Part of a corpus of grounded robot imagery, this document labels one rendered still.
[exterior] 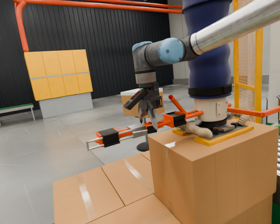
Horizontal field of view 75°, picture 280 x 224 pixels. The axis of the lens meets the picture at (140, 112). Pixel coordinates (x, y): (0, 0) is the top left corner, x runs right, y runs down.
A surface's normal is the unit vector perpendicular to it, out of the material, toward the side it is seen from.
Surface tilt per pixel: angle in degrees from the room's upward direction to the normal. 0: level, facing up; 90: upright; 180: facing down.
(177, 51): 90
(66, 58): 90
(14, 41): 90
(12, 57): 90
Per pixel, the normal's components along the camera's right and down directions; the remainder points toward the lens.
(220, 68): 0.19, -0.07
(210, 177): 0.43, 0.15
